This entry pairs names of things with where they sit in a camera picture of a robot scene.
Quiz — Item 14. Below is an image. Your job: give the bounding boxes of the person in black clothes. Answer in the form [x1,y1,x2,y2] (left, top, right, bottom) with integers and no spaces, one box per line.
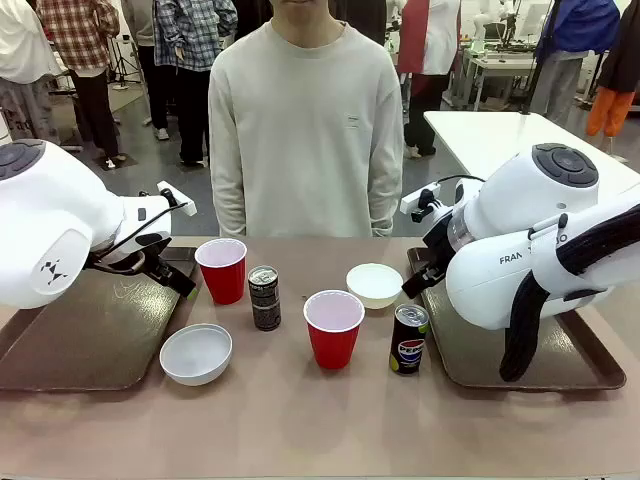
[329,0,391,49]

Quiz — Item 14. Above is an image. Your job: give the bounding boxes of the person's left forearm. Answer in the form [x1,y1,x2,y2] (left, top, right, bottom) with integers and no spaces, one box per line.
[368,144,405,238]

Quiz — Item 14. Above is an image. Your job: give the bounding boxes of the white table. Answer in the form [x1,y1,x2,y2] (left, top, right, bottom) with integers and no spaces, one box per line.
[423,110,640,202]

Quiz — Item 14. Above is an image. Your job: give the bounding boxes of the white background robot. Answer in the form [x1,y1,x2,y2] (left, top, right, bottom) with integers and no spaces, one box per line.
[471,0,527,42]

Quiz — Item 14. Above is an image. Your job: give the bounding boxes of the person in red plaid shirt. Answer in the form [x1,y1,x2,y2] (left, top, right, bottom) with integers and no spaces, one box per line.
[36,0,124,170]

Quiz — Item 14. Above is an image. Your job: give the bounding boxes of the black Pepsi can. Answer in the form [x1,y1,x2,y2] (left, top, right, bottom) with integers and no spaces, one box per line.
[389,302,431,377]

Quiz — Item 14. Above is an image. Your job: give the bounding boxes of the black cable sleeve bundle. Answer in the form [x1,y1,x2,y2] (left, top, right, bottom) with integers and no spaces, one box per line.
[498,202,640,384]

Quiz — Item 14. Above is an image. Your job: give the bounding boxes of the person's right forearm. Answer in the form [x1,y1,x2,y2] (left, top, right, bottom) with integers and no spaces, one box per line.
[209,144,250,238]

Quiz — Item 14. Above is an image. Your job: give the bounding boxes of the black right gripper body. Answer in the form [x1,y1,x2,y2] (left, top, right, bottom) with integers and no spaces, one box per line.
[422,213,458,275]

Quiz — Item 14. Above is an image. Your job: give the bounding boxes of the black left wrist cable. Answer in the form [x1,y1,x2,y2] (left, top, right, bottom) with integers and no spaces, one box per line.
[91,201,190,262]

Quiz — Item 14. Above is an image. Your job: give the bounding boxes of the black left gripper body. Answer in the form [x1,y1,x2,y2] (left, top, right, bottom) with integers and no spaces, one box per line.
[130,237,175,282]

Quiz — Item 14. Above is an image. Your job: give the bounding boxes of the black patterned drink can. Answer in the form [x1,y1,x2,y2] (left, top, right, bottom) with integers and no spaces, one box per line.
[247,265,283,332]

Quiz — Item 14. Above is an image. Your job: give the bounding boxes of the person in red white top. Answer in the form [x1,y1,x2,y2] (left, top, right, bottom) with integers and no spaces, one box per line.
[396,0,464,161]

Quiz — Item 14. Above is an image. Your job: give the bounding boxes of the brown plastic tray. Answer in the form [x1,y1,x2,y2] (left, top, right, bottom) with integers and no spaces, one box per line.
[406,246,628,392]
[0,246,199,392]

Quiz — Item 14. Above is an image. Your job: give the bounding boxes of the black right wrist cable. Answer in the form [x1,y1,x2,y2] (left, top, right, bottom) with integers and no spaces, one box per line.
[433,173,487,190]

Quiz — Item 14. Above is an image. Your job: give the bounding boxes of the black stand pole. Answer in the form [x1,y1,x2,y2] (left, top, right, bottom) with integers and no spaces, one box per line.
[519,47,552,117]

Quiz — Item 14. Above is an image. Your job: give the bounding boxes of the black tripod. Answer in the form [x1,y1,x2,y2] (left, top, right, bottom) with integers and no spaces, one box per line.
[106,36,144,92]

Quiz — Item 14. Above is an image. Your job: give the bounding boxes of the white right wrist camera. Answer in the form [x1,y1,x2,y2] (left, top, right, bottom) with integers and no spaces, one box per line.
[399,183,443,216]

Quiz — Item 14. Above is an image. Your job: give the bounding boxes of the red plastic cup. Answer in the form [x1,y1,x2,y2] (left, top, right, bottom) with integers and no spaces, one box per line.
[302,289,367,371]
[194,238,249,306]

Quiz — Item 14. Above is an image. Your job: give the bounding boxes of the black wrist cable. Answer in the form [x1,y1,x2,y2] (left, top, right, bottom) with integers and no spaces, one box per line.
[433,173,487,190]
[91,201,190,262]

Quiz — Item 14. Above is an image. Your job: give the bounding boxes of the person in blue jacket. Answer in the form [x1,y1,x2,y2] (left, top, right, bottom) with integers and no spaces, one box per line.
[528,0,622,127]

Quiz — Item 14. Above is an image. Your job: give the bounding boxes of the person in blue plaid shirt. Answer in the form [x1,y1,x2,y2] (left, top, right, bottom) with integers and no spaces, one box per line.
[152,0,239,167]

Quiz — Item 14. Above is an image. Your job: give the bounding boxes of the person in grey top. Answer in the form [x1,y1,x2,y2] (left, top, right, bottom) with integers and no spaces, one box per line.
[119,0,172,143]

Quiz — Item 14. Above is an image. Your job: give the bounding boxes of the person in orange trousers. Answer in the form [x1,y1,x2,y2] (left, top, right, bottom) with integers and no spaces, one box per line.
[585,0,640,139]

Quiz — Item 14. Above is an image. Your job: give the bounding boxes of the person in cream sweater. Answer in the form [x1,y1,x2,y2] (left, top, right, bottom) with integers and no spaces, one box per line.
[207,0,406,239]

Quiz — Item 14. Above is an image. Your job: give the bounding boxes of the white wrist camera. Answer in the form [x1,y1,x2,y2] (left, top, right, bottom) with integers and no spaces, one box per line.
[399,183,443,216]
[156,180,198,218]

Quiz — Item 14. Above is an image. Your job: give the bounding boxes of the white bowl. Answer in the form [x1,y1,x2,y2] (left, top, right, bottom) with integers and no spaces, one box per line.
[159,323,234,387]
[345,262,404,312]

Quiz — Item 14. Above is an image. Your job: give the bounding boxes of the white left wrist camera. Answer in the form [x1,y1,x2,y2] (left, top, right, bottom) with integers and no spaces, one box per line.
[156,180,198,218]

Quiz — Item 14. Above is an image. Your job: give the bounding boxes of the white workbench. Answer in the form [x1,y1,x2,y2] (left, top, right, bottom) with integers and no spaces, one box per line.
[456,41,539,112]

